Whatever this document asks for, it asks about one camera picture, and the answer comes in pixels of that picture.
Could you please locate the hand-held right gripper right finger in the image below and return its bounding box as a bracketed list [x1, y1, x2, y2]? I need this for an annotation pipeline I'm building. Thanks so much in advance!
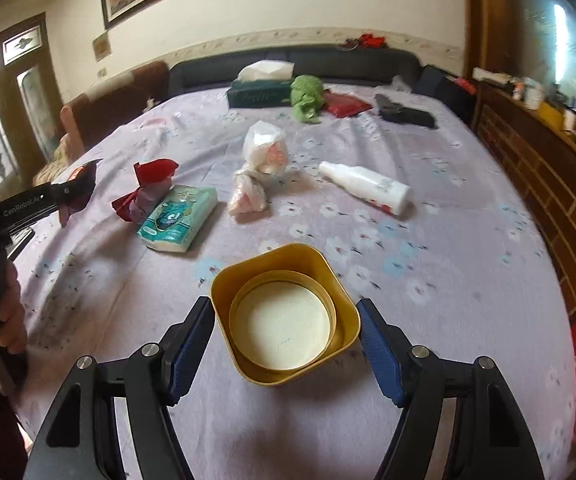
[357, 298, 546, 480]

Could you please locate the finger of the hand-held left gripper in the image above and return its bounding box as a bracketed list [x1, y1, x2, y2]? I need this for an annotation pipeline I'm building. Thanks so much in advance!
[50, 180, 96, 209]

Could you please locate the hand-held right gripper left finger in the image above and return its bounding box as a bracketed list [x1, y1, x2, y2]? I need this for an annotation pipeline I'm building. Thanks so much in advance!
[25, 296, 217, 480]

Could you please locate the dark red snack packet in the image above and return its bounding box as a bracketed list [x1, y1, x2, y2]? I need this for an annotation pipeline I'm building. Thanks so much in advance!
[60, 159, 103, 228]

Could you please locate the purple wrapper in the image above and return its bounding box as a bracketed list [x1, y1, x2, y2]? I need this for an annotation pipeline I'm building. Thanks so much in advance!
[130, 180, 171, 223]

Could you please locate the red wrapper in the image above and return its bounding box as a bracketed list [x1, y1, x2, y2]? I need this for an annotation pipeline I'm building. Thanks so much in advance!
[112, 158, 179, 223]

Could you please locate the round gold tin lid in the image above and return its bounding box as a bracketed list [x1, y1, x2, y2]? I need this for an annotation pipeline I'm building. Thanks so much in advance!
[229, 270, 337, 372]

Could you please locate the square gold tin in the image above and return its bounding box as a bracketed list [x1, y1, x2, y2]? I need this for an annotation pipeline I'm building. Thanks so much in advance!
[210, 243, 361, 387]

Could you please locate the teal tissue pack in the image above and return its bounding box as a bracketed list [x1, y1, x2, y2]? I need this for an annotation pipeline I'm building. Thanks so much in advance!
[136, 185, 219, 253]

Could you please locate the white spray bottle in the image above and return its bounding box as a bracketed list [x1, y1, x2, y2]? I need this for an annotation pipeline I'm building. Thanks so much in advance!
[318, 160, 413, 217]

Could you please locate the knotted clear plastic bag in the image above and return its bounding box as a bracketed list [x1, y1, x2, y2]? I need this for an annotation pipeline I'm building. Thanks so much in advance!
[227, 121, 289, 217]

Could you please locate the brown armchair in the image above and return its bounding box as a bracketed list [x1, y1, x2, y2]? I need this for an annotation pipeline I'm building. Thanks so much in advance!
[32, 60, 171, 186]

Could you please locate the wooden glass door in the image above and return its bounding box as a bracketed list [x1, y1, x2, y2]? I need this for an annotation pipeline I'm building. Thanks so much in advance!
[0, 12, 68, 181]

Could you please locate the black sofa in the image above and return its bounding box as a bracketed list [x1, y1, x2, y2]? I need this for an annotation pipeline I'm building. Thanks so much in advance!
[168, 45, 423, 101]

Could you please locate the dark green tissue box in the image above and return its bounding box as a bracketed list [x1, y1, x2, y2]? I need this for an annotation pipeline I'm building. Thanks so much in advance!
[225, 60, 296, 109]

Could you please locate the wooden brick-pattern cabinet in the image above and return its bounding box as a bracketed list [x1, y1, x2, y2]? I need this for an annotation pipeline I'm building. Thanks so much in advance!
[468, 0, 576, 321]

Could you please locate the red flat packet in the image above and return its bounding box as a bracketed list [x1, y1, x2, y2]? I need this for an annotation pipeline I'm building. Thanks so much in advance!
[324, 89, 373, 118]

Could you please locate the green cloth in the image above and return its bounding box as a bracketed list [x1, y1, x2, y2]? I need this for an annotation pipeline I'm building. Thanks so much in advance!
[289, 75, 326, 125]

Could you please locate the dark navy bag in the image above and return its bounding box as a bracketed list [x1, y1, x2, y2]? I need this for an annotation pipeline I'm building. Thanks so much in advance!
[413, 65, 476, 121]

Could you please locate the yellow tape roll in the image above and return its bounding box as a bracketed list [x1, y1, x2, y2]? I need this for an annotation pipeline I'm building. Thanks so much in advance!
[538, 100, 566, 126]

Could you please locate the white flat box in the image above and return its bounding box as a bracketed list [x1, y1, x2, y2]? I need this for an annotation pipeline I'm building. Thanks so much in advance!
[473, 67, 511, 83]

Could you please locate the white round container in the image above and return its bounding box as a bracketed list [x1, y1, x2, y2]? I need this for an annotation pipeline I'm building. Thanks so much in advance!
[523, 80, 544, 108]

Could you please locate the small wall plaque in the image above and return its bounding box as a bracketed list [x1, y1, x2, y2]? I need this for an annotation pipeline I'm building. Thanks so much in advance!
[92, 32, 113, 63]

